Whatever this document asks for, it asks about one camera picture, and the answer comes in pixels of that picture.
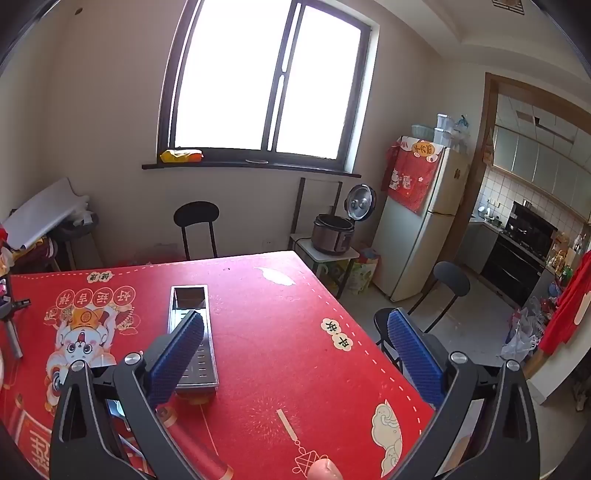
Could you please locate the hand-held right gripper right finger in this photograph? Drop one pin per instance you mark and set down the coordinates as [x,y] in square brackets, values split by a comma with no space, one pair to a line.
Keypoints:
[413,355]

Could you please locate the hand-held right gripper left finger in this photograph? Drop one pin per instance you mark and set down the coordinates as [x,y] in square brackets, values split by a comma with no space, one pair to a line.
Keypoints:
[178,360]

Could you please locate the stainless steel utensil tray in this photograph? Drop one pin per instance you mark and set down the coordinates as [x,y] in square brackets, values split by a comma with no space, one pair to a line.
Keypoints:
[203,364]

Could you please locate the person's right hand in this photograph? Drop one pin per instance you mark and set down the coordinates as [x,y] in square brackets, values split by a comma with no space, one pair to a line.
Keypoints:
[325,470]

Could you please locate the black round-backed chair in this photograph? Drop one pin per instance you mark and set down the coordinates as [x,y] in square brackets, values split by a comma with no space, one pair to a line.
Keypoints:
[196,213]
[452,279]

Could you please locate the red printed table mat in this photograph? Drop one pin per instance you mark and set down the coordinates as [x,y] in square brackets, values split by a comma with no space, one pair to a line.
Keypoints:
[277,350]

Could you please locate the white refrigerator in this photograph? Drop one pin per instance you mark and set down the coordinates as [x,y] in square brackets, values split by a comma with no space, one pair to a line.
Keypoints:
[415,249]

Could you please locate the pile of plastic bags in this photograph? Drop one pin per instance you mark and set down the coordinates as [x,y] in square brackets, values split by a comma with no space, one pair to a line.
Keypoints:
[519,341]

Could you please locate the black oven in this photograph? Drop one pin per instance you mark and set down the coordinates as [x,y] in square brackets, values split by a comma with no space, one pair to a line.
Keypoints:
[512,267]

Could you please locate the silver rice cooker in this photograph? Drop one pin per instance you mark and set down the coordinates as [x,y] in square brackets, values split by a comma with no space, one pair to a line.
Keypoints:
[330,235]

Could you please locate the small white side table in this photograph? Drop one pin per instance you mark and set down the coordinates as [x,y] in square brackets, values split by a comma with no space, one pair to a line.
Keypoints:
[304,243]

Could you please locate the red hanging garment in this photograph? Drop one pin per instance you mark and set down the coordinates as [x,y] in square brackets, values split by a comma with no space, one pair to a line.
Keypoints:
[568,309]

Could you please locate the red printed cloth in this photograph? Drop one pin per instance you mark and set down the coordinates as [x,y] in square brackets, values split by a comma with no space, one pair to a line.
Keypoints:
[413,184]

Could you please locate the row of condiment bottles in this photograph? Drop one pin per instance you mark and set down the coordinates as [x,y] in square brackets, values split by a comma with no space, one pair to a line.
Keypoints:
[561,258]

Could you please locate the black range hood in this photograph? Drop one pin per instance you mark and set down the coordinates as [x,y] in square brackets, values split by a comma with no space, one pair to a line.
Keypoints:
[531,221]

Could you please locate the white folded board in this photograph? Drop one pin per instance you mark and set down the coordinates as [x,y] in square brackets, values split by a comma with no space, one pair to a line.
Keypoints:
[41,212]

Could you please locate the yellow packet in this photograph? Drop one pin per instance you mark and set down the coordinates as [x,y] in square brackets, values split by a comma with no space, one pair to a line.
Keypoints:
[180,156]

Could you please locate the dark flat dish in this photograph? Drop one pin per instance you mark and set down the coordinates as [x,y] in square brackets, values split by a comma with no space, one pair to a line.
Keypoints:
[257,161]

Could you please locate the dark window sill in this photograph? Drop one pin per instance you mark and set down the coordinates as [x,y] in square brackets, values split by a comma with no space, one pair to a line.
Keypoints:
[277,167]

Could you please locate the pale green basket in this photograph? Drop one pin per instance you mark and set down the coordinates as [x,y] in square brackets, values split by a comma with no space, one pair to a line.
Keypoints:
[422,131]

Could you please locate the clear plastic bag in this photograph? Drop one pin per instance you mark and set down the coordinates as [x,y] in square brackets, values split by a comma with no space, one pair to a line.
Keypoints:
[462,134]

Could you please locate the clear plastic container stack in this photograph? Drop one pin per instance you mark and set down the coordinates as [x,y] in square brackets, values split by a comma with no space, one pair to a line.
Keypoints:
[444,129]

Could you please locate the dark framed window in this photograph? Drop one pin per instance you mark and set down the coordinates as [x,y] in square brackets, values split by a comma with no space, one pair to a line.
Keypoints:
[221,83]

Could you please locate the ceiling vent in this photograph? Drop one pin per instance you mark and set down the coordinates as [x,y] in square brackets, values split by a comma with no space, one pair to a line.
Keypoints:
[508,4]

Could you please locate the black handheld camera mount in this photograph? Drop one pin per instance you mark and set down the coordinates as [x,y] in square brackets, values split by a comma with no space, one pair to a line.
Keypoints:
[14,337]

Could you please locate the black metal frame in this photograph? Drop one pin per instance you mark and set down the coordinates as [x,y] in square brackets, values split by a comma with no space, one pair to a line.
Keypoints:
[300,203]

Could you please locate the wooden door frame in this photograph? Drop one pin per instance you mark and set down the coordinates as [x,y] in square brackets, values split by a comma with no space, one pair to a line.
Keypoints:
[480,152]

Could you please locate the pale kitchen wall cabinets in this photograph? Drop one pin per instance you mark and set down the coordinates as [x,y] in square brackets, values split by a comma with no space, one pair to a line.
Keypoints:
[540,161]

